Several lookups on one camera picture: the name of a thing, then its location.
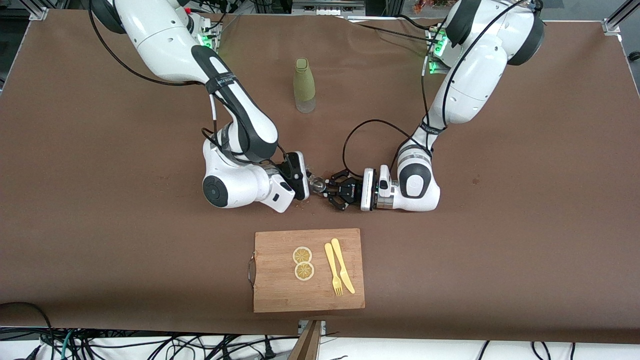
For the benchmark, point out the aluminium frame corner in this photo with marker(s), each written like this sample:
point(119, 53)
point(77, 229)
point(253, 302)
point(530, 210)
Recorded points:
point(617, 20)
point(39, 10)

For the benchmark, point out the steel double jigger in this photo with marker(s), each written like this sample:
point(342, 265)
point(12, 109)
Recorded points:
point(319, 186)

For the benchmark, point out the green sleeved glass bottle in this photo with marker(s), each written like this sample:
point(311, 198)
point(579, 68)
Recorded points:
point(304, 80)

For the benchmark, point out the wooden camera post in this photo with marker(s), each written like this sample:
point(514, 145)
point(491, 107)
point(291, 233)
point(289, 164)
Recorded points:
point(306, 345)

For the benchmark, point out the brown table cover sheet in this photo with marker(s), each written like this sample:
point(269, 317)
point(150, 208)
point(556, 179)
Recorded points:
point(100, 225)

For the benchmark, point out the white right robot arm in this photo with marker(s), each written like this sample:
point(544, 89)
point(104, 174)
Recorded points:
point(160, 45)

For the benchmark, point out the colourful toy food pile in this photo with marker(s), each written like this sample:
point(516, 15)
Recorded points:
point(430, 5)

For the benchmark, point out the yellow plastic knife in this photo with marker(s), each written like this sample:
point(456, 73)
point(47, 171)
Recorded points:
point(342, 267)

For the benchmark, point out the yellow plastic fork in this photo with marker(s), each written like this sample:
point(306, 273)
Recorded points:
point(332, 265)

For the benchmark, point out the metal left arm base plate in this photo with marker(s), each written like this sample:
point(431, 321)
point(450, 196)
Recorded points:
point(430, 69)

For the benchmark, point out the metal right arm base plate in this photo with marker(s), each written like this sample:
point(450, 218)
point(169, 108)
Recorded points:
point(214, 42)

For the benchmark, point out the lemon slice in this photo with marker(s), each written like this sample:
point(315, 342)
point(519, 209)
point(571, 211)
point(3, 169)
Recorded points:
point(302, 255)
point(304, 271)

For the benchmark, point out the wooden cutting board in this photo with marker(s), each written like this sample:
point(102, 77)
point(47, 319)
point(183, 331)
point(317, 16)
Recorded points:
point(280, 290)

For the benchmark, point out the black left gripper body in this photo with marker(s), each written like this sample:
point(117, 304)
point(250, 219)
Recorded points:
point(351, 190)

